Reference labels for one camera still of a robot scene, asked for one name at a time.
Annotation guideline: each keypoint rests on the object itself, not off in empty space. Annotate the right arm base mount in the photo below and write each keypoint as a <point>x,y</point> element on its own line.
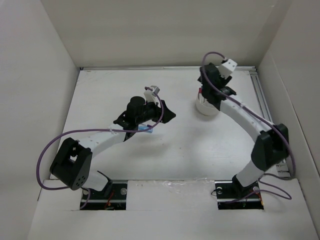
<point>228,198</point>

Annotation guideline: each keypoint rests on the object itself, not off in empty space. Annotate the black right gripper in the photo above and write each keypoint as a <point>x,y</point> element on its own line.
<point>224,81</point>

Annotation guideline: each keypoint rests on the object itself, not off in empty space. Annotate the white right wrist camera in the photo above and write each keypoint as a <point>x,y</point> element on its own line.
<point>227,67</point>

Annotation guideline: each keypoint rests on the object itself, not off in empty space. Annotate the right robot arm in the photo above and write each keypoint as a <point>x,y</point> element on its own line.
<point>271,142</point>

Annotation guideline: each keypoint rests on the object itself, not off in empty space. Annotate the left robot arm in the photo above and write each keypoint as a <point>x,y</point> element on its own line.
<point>72,163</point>

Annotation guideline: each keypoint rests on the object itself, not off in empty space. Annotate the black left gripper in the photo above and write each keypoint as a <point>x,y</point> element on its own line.
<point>158,110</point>

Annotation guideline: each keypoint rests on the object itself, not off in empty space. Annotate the light blue highlighter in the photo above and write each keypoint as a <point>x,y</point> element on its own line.
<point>145,128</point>

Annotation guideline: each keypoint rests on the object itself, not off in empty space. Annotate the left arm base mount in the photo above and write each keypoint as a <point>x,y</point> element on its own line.
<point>104,193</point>

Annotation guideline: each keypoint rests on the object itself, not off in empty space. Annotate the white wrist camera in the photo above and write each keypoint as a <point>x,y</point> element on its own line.
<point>227,67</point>
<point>150,94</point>

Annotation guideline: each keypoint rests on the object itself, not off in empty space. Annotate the white round divided container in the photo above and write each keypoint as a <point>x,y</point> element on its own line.
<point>204,107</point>

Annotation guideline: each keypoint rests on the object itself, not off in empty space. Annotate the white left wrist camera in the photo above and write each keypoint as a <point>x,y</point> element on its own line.
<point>150,94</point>

